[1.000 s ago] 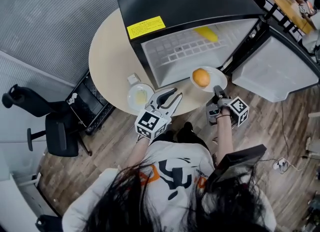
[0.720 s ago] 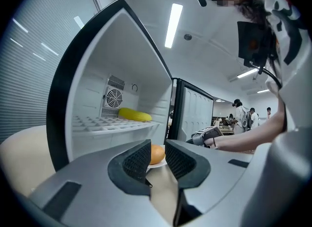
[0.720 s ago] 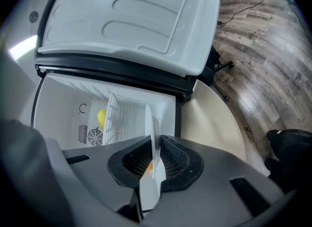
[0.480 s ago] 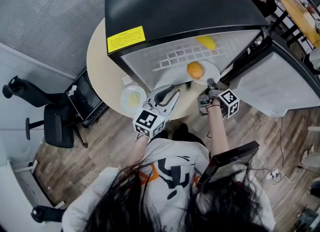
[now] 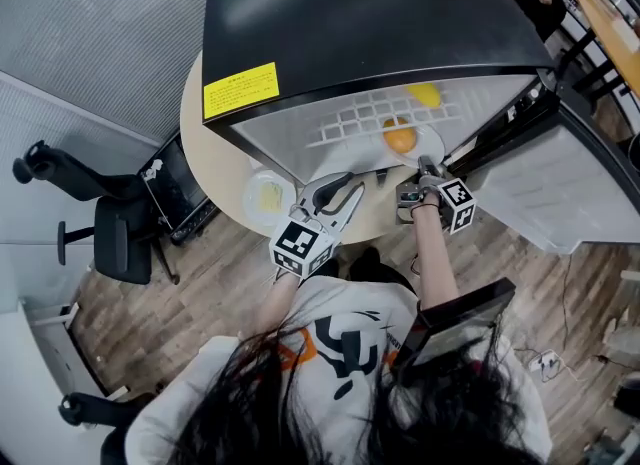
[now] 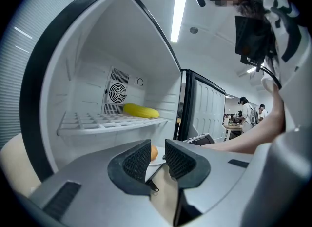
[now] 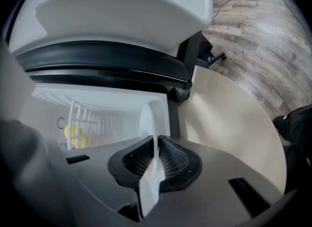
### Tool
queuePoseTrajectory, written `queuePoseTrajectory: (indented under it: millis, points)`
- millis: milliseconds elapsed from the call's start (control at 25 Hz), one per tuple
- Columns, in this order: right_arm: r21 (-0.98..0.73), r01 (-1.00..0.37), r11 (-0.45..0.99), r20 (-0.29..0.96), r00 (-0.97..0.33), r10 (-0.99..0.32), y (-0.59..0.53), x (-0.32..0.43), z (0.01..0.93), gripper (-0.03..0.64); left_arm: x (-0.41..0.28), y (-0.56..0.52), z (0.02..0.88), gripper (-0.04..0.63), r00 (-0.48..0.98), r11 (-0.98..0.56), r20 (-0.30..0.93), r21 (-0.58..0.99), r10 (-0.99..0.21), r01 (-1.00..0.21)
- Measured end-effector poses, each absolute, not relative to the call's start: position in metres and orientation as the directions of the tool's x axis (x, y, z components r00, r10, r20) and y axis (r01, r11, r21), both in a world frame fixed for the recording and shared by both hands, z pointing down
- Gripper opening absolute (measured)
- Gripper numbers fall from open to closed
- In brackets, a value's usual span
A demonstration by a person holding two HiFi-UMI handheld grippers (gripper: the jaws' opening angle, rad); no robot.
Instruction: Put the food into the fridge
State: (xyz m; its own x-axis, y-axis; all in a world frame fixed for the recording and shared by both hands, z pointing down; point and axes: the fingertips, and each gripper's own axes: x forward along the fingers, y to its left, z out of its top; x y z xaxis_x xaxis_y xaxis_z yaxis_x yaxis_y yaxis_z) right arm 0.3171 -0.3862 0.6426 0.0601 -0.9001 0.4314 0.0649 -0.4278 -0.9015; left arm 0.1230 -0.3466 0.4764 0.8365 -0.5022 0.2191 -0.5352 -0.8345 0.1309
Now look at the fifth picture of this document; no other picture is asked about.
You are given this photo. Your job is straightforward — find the white cabinet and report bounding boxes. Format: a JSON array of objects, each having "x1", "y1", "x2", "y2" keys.
[{"x1": 0, "y1": 297, "x2": 126, "y2": 465}]

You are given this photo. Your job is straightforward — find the yellow corn cob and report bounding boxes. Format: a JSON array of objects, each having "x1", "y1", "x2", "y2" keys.
[{"x1": 405, "y1": 82, "x2": 443, "y2": 109}]

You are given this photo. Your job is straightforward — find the black mini fridge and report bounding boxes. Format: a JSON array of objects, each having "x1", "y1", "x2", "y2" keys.
[{"x1": 202, "y1": 0, "x2": 640, "y2": 257}]

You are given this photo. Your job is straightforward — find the white plastic grid rack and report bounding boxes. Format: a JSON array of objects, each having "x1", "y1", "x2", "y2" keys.
[{"x1": 304, "y1": 87, "x2": 464, "y2": 149}]

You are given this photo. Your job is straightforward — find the yellow rectangular sticker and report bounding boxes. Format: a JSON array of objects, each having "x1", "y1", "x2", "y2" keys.
[{"x1": 203, "y1": 61, "x2": 280, "y2": 121}]

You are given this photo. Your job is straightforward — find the light wooden desk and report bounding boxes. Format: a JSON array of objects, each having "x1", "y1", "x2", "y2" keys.
[{"x1": 574, "y1": 0, "x2": 640, "y2": 99}]

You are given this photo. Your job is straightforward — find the black chest-mounted tablet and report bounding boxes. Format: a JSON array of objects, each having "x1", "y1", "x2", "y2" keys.
[{"x1": 392, "y1": 277, "x2": 516, "y2": 379}]

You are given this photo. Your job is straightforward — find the person's right forearm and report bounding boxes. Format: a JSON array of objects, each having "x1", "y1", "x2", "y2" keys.
[{"x1": 410, "y1": 202, "x2": 461, "y2": 312}]

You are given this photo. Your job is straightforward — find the white power strip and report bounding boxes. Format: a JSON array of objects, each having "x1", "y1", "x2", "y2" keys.
[{"x1": 528, "y1": 349, "x2": 564, "y2": 374}]

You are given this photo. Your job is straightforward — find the orange fruit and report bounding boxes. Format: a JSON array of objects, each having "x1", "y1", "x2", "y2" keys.
[{"x1": 382, "y1": 117, "x2": 418, "y2": 154}]

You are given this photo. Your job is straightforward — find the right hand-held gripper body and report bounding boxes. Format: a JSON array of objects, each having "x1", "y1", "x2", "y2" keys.
[{"x1": 396, "y1": 175, "x2": 476, "y2": 235}]

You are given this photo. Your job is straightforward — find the person's white printed t-shirt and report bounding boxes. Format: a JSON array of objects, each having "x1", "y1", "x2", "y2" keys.
[{"x1": 124, "y1": 275, "x2": 551, "y2": 465}]

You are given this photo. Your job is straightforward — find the black armrest office chair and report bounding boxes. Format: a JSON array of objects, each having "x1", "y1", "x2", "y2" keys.
[{"x1": 58, "y1": 390, "x2": 156, "y2": 465}]

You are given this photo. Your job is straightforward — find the white plate with yellow food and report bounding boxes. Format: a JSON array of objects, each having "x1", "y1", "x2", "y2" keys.
[{"x1": 243, "y1": 170, "x2": 297, "y2": 227}]

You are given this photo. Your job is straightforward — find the person's black trousers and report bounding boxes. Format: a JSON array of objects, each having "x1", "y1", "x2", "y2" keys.
[{"x1": 314, "y1": 247, "x2": 416, "y2": 294}]

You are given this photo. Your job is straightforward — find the person's left forearm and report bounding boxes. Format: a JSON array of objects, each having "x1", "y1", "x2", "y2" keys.
[{"x1": 257, "y1": 271, "x2": 301, "y2": 339}]

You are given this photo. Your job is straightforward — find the pale yellow food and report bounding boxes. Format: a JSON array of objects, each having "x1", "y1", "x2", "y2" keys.
[{"x1": 257, "y1": 180, "x2": 284, "y2": 214}]

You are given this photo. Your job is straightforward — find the black high-back office chair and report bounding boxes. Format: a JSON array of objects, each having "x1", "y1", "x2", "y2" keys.
[{"x1": 12, "y1": 140, "x2": 181, "y2": 287}]

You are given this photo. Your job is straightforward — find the plain white plate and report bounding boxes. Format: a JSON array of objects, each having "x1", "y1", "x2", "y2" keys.
[{"x1": 372, "y1": 120, "x2": 446, "y2": 169}]

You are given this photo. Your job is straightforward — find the black flat floor case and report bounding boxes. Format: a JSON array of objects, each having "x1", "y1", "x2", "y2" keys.
[{"x1": 138, "y1": 137, "x2": 219, "y2": 247}]

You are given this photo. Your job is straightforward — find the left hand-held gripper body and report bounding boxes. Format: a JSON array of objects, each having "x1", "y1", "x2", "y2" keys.
[{"x1": 268, "y1": 197, "x2": 347, "y2": 279}]

